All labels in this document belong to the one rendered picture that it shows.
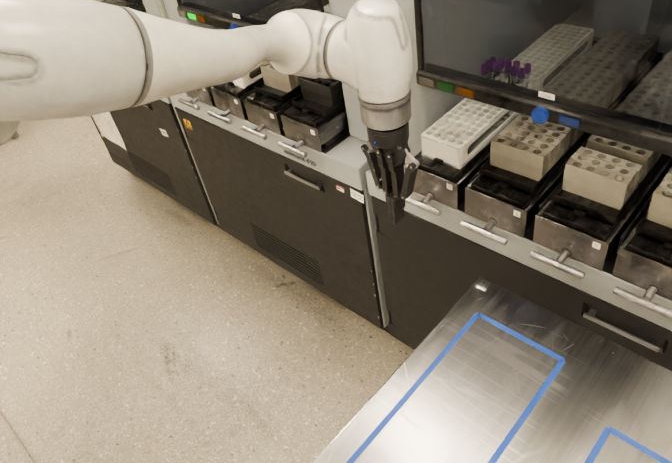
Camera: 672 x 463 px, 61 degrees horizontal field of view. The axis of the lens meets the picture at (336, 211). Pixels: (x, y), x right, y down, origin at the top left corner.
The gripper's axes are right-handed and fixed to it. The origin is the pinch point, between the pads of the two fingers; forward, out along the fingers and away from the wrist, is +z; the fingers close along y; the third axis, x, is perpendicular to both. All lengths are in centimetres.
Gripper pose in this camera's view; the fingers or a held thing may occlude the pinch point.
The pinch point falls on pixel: (395, 206)
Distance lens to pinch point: 114.5
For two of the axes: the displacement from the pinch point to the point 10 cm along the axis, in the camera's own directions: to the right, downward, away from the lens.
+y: -7.3, -3.6, 5.8
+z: 1.5, 7.5, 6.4
